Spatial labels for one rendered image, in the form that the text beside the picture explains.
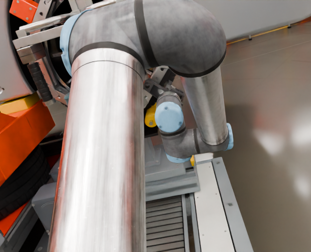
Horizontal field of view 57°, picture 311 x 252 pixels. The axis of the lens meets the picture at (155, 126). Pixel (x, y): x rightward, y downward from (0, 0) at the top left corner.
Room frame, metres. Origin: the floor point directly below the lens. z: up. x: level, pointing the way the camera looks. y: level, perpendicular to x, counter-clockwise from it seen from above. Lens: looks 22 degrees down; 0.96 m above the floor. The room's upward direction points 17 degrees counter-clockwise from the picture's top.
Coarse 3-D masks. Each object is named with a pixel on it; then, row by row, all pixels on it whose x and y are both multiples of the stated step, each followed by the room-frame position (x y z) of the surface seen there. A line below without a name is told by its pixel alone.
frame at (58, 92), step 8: (40, 0) 1.20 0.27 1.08; (48, 0) 1.19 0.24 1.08; (56, 0) 1.24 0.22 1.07; (40, 8) 1.20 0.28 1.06; (48, 8) 1.20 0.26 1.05; (40, 16) 1.20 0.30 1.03; (48, 16) 1.24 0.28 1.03; (32, 32) 1.21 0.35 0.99; (40, 64) 1.21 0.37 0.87; (48, 64) 1.25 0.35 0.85; (48, 72) 1.22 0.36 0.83; (160, 72) 1.14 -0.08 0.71; (48, 80) 1.21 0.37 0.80; (56, 80) 1.26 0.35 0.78; (160, 80) 1.14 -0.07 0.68; (56, 88) 1.23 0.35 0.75; (64, 88) 1.26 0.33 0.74; (56, 96) 1.21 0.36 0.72; (64, 96) 1.21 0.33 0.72; (144, 96) 1.17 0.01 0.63; (144, 104) 1.15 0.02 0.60
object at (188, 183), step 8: (192, 160) 1.30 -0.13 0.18; (192, 168) 1.23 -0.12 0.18; (176, 176) 1.22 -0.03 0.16; (184, 176) 1.22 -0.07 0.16; (192, 176) 1.21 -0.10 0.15; (152, 184) 1.24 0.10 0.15; (160, 184) 1.22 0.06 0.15; (168, 184) 1.18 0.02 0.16; (176, 184) 1.17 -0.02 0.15; (184, 184) 1.17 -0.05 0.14; (192, 184) 1.16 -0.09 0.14; (152, 192) 1.19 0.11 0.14; (160, 192) 1.19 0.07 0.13; (168, 192) 1.18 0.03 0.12; (176, 192) 1.17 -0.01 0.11; (184, 192) 1.17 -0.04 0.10
